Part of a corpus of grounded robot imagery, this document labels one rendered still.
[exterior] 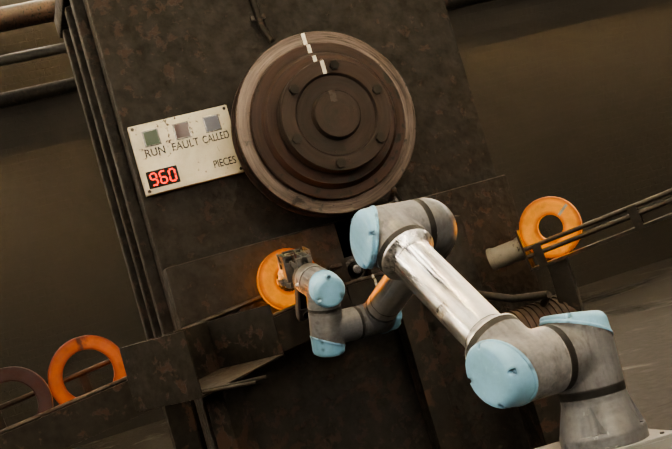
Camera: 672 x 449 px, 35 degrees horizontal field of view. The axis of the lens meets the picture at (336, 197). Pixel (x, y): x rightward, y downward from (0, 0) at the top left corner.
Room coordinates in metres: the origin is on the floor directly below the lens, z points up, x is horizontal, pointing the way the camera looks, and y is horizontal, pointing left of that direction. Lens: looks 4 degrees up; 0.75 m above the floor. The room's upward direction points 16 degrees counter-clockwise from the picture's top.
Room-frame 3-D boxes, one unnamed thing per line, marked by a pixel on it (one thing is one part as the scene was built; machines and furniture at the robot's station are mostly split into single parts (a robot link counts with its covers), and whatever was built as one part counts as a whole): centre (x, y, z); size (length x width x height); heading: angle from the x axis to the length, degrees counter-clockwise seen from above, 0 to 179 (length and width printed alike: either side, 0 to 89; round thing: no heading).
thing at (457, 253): (2.80, -0.24, 0.68); 0.11 x 0.08 x 0.24; 17
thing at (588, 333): (1.88, -0.33, 0.50); 0.13 x 0.12 x 0.14; 119
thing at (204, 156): (2.72, 0.33, 1.15); 0.26 x 0.02 x 0.18; 107
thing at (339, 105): (2.63, -0.05, 1.11); 0.28 x 0.06 x 0.28; 107
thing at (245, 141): (2.72, -0.02, 1.11); 0.47 x 0.06 x 0.47; 107
